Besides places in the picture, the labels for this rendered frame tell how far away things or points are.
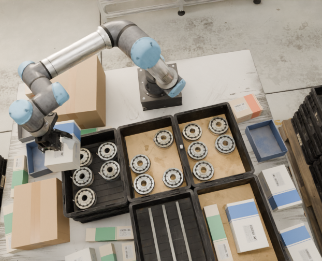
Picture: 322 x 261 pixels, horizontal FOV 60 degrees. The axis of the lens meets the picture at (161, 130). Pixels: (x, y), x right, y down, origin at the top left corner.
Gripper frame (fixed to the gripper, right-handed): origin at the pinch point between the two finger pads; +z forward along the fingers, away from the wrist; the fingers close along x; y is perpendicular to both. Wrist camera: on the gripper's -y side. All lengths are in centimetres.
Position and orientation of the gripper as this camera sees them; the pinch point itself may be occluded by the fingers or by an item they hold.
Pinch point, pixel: (61, 144)
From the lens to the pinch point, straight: 130.9
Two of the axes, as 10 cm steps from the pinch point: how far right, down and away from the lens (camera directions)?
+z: 0.9, 4.3, 9.0
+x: 9.9, -1.4, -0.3
